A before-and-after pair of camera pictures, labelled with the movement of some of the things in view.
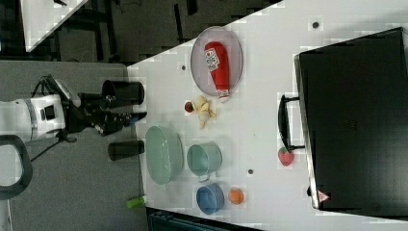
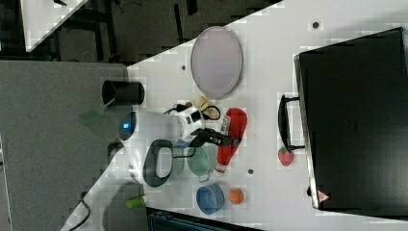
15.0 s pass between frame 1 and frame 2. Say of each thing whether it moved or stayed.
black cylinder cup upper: stayed
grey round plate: stayed
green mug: stayed
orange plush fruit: stayed
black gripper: moved
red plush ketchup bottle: moved
